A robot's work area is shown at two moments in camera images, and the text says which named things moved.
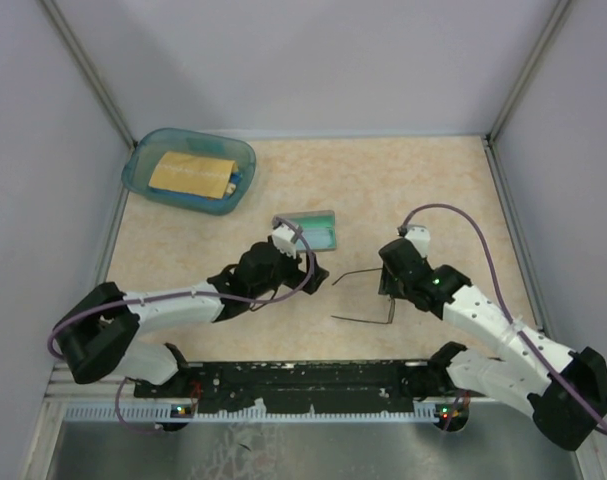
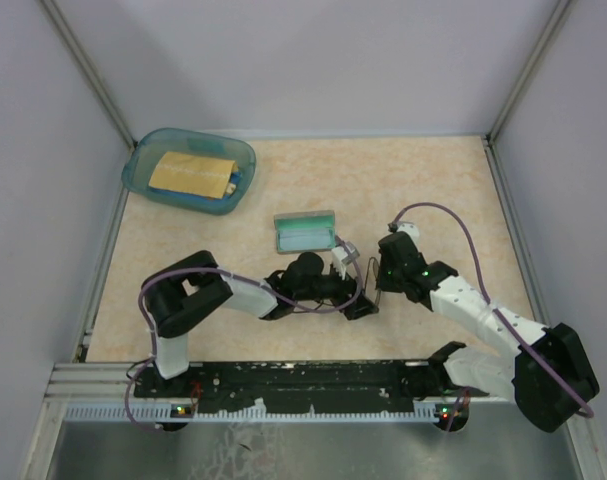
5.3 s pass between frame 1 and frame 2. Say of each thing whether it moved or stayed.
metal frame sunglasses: moved
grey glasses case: stayed
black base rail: stayed
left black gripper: moved
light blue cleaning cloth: stayed
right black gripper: stayed
